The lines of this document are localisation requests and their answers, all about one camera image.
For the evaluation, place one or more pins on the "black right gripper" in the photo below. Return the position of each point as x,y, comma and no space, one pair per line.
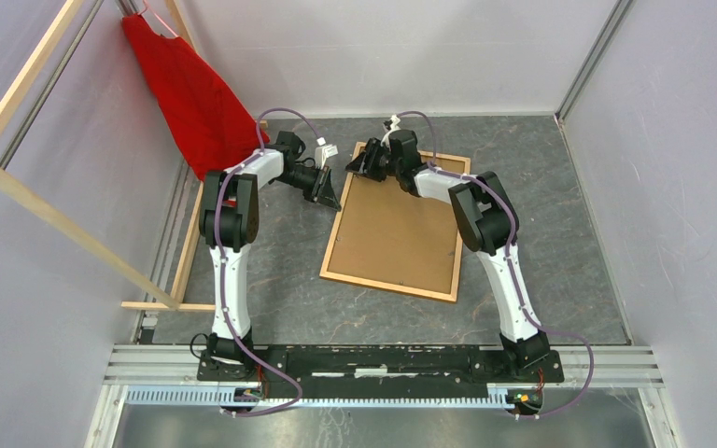
360,162

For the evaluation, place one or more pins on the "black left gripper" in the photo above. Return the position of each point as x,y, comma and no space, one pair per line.
323,191

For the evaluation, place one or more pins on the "wooden picture frame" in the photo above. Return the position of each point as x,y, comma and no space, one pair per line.
389,284

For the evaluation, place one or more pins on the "brown backing board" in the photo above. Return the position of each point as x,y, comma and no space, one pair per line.
395,235

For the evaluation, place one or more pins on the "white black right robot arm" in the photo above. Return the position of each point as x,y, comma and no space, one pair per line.
487,225

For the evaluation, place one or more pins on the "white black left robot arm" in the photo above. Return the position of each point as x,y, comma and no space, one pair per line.
229,221

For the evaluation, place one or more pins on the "red cloth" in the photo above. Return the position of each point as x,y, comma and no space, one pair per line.
210,126

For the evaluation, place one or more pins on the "wooden rack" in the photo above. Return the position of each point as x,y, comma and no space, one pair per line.
100,152

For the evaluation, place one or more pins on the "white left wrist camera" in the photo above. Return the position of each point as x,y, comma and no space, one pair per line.
324,151

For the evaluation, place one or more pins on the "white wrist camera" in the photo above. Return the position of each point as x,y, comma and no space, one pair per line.
324,151
391,125

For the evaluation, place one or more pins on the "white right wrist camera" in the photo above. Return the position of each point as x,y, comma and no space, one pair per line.
391,125

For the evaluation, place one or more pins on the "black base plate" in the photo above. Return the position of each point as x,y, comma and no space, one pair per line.
380,371

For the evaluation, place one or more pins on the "aluminium rail frame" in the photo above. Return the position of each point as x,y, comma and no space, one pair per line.
167,375

